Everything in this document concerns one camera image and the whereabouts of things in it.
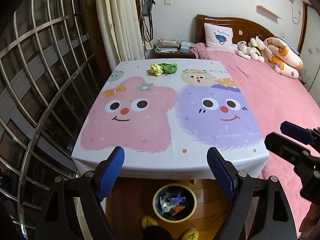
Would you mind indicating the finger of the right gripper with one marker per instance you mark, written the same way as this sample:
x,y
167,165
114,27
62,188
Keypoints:
x,y
288,150
296,132

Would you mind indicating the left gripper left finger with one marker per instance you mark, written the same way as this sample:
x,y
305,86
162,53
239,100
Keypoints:
x,y
107,172

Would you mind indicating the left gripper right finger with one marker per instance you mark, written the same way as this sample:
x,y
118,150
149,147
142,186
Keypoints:
x,y
230,181

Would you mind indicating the green paper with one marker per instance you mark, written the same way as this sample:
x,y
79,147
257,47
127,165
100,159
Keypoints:
x,y
168,68

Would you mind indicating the yellow paper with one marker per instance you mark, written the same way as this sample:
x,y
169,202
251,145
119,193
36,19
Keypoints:
x,y
156,69

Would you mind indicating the dark trash bin yellow rim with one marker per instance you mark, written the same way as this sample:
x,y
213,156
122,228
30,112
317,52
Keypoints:
x,y
174,203

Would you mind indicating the person right hand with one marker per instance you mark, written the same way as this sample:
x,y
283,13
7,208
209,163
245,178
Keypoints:
x,y
311,218

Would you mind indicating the pink bed blanket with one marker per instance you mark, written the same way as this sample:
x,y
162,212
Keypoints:
x,y
273,99

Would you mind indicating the left yellow slipper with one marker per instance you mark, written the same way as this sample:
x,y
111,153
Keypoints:
x,y
148,221

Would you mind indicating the rolled bear print quilt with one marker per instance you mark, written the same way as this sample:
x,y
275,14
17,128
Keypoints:
x,y
281,58

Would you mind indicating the cartoon printed tablecloth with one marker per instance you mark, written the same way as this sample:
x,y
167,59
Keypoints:
x,y
167,123

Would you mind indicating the white plush toy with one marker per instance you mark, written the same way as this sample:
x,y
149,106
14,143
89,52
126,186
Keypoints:
x,y
252,50

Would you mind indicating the wooden headboard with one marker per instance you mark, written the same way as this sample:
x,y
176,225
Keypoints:
x,y
243,29

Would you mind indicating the metal window grille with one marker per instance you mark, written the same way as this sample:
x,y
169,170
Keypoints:
x,y
48,85

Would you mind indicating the wooden nightstand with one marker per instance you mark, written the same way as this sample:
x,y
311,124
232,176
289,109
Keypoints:
x,y
176,55

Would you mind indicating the pink cartoon pillow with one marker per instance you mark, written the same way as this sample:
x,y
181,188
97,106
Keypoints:
x,y
219,38

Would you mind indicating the stack of books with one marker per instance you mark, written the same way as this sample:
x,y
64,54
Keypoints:
x,y
166,46

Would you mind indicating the light blue tissue box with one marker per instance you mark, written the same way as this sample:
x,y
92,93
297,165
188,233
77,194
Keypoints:
x,y
185,47

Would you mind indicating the cream curtain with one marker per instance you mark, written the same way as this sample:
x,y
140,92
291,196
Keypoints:
x,y
119,26

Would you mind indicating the hanging grey bag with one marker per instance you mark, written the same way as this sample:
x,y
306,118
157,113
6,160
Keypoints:
x,y
146,22

